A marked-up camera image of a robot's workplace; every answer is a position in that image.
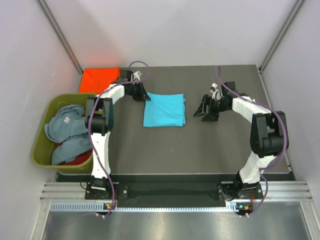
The cyan t shirt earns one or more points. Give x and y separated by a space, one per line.
164 111

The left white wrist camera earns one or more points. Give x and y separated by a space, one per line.
137 76

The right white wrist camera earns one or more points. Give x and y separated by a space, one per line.
216 94

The slotted white cable duct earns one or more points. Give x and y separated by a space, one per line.
104 207

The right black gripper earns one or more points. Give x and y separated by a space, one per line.
207 100

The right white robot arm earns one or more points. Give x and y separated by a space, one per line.
268 135

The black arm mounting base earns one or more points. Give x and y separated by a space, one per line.
218 187

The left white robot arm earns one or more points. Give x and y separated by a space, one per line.
100 120

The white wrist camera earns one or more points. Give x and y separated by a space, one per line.
216 94
137 76

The folded orange t shirt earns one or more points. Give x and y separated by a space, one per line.
96 80

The aluminium frame rail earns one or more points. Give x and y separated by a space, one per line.
286 158

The red t shirt in bin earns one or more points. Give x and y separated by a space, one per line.
76 149

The grey blue t shirt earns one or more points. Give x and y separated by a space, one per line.
68 123
73 151

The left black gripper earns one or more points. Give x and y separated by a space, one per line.
142 95

